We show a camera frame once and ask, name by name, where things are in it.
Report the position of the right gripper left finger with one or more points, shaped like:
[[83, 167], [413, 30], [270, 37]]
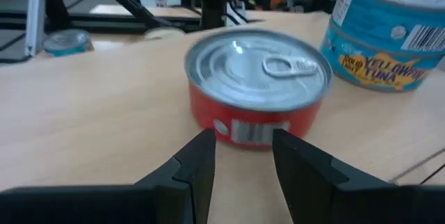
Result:
[[174, 199]]

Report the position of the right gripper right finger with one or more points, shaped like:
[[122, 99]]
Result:
[[330, 199]]

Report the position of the blue yellowfin tuna can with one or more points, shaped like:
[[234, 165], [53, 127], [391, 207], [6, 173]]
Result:
[[375, 18], [375, 71]]

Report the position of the red label seafood can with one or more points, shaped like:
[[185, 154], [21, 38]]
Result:
[[257, 78]]

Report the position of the green label tuna can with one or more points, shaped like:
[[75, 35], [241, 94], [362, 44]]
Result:
[[66, 41]]

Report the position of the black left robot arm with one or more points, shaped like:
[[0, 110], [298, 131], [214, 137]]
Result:
[[212, 5]]

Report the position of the white metal bracket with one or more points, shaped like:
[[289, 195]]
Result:
[[34, 18]]

